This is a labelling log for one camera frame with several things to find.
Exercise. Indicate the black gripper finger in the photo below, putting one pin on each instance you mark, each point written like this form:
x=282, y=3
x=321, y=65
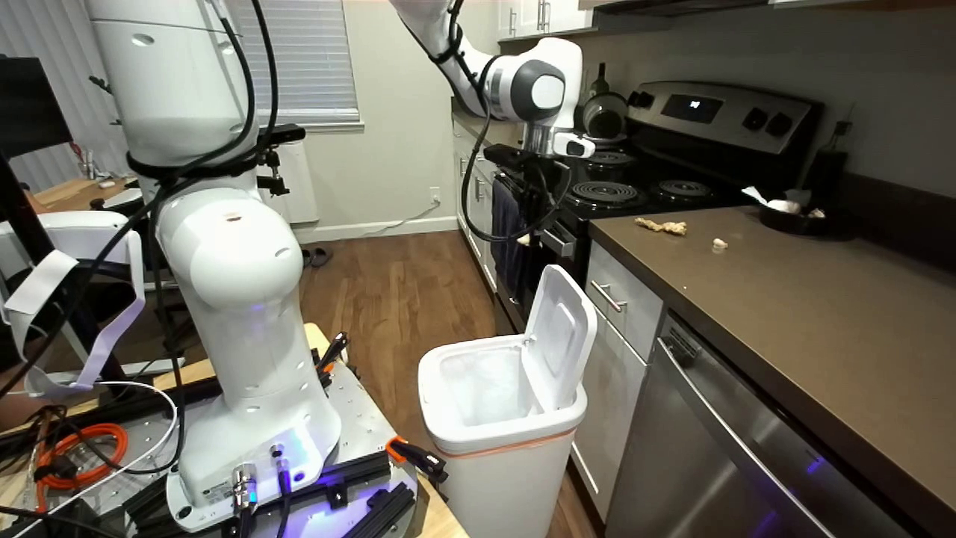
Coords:
x=528, y=213
x=554, y=213

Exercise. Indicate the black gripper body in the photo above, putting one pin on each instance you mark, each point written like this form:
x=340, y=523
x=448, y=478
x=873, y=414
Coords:
x=531, y=165

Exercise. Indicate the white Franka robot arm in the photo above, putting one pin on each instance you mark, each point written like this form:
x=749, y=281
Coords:
x=239, y=278

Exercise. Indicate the white bin liner bag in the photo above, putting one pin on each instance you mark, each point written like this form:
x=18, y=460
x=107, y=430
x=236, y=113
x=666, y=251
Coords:
x=487, y=384

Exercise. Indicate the white plastic trash bin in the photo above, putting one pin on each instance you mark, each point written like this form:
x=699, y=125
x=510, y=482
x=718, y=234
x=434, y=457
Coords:
x=507, y=457

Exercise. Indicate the dark hanging dish towel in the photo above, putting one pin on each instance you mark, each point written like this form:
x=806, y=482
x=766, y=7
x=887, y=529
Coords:
x=507, y=240

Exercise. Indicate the black electric stove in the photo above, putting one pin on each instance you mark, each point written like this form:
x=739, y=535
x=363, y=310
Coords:
x=636, y=189

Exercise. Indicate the dark glass kettle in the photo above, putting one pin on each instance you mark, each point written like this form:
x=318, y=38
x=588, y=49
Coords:
x=603, y=110

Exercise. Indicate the tan food piece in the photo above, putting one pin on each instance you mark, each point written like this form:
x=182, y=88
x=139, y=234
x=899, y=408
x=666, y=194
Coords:
x=661, y=225

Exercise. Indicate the small pale food crumb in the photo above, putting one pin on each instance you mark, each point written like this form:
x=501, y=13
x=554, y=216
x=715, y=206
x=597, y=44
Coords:
x=718, y=243

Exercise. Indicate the white drawer base cabinet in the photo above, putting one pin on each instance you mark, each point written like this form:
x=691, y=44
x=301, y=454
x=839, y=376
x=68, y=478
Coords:
x=617, y=376

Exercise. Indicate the pair of dark shoes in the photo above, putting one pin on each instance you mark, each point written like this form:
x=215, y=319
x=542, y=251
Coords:
x=318, y=255

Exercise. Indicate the white window blinds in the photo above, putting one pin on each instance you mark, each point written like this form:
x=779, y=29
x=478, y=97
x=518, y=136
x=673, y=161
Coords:
x=318, y=55

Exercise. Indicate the orange black bar clamp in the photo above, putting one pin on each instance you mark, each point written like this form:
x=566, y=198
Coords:
x=418, y=457
x=333, y=352

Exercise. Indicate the black shallow tray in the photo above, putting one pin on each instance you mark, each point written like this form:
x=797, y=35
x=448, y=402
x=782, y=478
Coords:
x=811, y=225

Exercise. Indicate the wooden robot mounting cart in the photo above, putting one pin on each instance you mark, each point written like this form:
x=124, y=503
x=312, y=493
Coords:
x=375, y=420

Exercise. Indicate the dark countertop container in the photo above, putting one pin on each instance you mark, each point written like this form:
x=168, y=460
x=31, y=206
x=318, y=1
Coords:
x=829, y=165

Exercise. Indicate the stainless steel dishwasher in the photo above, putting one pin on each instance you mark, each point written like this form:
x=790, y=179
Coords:
x=718, y=466

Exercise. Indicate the black computer monitor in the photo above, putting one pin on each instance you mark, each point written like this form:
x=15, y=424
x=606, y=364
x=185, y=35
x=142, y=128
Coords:
x=31, y=109

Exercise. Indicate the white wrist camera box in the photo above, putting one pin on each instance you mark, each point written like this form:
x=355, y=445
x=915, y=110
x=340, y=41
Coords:
x=573, y=148

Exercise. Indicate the white wall outlet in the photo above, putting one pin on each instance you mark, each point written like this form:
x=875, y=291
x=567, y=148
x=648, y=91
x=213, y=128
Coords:
x=434, y=194

